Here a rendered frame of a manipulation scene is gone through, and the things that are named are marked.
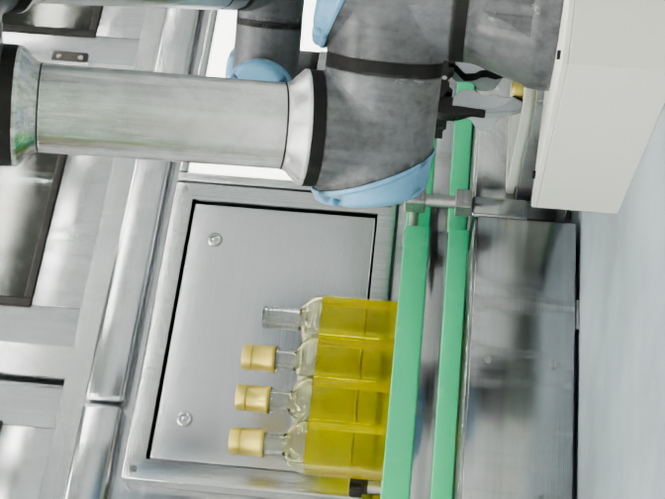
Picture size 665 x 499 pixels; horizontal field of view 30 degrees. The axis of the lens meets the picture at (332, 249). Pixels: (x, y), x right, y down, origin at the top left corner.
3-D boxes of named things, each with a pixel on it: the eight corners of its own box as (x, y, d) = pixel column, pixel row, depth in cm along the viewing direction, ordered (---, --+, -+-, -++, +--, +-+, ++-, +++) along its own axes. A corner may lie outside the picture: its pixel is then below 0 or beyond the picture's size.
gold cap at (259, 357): (278, 351, 164) (245, 349, 164) (276, 341, 161) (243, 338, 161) (275, 376, 162) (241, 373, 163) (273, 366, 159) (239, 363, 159)
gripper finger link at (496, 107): (524, 126, 153) (451, 111, 154) (530, 99, 147) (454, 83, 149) (520, 147, 151) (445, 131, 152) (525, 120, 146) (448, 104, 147)
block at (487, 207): (520, 231, 162) (466, 227, 163) (528, 194, 154) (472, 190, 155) (519, 255, 161) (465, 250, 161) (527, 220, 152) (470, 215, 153)
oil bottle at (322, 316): (461, 323, 166) (303, 310, 167) (464, 305, 161) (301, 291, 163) (459, 361, 163) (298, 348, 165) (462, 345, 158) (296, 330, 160)
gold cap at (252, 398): (273, 392, 161) (239, 389, 161) (271, 381, 158) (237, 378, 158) (269, 418, 159) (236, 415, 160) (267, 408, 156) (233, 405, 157)
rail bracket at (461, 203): (465, 235, 164) (371, 227, 165) (475, 167, 150) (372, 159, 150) (464, 254, 163) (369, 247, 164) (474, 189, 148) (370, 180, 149)
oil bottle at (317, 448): (453, 447, 158) (287, 431, 160) (456, 432, 153) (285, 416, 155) (451, 489, 156) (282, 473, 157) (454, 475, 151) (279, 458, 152)
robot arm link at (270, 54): (227, 25, 136) (241, 18, 146) (219, 126, 139) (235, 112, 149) (298, 33, 135) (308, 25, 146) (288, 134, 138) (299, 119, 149)
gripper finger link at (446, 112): (489, 98, 150) (419, 83, 151) (491, 89, 148) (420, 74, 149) (481, 130, 148) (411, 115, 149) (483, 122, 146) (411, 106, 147)
